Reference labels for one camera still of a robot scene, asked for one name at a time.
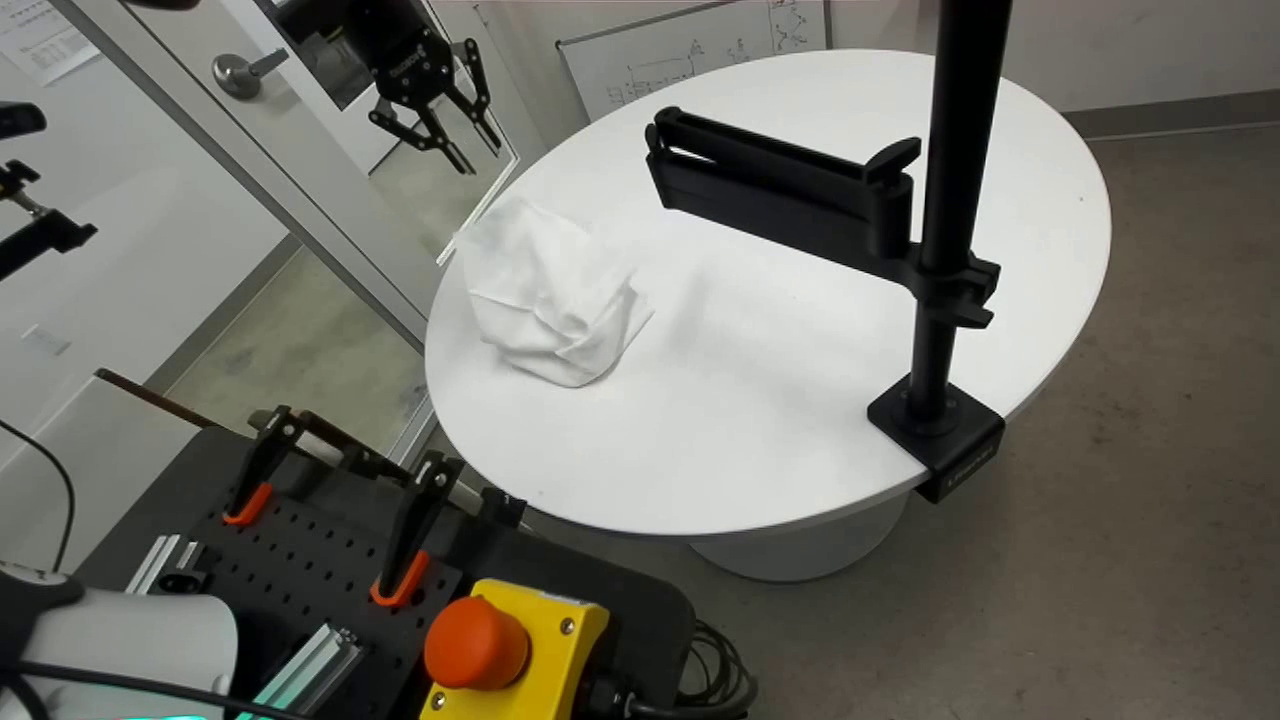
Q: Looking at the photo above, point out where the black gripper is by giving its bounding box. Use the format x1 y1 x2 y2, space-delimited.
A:
269 0 503 178

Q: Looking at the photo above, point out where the white tea towel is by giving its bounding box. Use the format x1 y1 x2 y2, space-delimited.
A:
461 202 650 389

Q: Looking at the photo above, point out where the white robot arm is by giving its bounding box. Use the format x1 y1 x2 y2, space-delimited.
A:
0 564 238 720

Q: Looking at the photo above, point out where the black stand pole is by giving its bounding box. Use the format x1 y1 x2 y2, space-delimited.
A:
912 0 1013 405

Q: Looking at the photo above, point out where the red emergency stop button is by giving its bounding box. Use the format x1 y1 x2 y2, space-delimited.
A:
424 597 530 688

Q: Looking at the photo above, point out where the yellow emergency stop box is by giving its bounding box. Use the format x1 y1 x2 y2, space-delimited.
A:
418 582 612 720

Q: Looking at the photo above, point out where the black table clamp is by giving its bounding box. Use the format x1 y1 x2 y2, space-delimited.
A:
866 382 1003 505

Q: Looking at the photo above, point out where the silver door handle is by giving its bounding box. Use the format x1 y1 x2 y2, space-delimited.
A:
212 50 286 100

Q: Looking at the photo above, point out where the orange handled clamp left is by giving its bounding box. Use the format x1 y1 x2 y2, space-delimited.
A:
223 405 301 528

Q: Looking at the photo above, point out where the orange handled clamp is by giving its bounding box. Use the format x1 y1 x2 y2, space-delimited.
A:
367 453 461 614
223 405 301 528

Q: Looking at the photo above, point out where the orange handled clamp right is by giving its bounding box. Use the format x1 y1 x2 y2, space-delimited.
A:
367 453 461 614

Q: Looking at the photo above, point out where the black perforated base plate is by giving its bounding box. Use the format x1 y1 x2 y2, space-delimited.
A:
78 428 696 720

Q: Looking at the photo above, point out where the black cable bundle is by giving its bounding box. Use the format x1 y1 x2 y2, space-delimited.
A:
584 618 760 720

